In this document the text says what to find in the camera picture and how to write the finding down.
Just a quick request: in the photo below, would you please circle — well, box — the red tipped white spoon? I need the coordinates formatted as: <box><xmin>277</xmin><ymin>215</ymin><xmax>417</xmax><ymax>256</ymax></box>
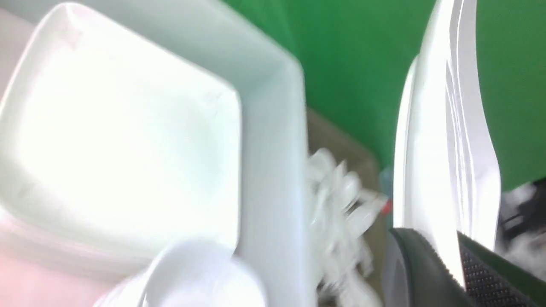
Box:
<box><xmin>363</xmin><ymin>194</ymin><xmax>392</xmax><ymax>214</ymax></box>

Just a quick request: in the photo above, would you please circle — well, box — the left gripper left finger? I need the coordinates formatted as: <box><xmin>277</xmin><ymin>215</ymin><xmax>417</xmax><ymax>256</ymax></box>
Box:
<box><xmin>382</xmin><ymin>229</ymin><xmax>474</xmax><ymax>307</ymax></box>

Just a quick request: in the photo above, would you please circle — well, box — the large white plastic tub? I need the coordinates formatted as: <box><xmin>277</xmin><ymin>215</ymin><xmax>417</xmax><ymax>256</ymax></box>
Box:
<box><xmin>1</xmin><ymin>0</ymin><xmax>317</xmax><ymax>307</ymax></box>

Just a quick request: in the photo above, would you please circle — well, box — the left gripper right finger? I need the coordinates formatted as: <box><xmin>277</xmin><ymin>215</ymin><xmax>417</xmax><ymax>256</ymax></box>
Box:
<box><xmin>457</xmin><ymin>232</ymin><xmax>546</xmax><ymax>307</ymax></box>

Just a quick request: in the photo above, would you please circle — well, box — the green backdrop cloth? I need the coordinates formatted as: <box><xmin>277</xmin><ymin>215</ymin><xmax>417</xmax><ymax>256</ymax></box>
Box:
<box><xmin>227</xmin><ymin>0</ymin><xmax>546</xmax><ymax>190</ymax></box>

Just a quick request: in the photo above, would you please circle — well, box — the top stacked square plate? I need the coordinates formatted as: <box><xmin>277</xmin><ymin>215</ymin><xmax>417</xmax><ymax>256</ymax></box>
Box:
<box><xmin>1</xmin><ymin>2</ymin><xmax>242</xmax><ymax>257</ymax></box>

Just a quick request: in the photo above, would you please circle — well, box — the large white square plate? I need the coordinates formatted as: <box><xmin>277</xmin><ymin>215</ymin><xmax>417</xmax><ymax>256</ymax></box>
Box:
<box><xmin>393</xmin><ymin>0</ymin><xmax>501</xmax><ymax>286</ymax></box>

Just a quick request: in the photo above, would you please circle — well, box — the top stacked white bowl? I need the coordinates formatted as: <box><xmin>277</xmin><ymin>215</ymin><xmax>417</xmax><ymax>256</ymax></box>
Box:
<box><xmin>94</xmin><ymin>240</ymin><xmax>268</xmax><ymax>307</ymax></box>

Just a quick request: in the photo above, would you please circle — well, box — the pile of white spoons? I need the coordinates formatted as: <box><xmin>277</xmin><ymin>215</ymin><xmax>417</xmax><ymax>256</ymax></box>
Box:
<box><xmin>307</xmin><ymin>148</ymin><xmax>389</xmax><ymax>307</ymax></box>

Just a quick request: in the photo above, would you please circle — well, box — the olive green spoon bin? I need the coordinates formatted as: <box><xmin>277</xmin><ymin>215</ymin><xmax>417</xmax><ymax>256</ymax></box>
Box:
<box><xmin>306</xmin><ymin>108</ymin><xmax>386</xmax><ymax>307</ymax></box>

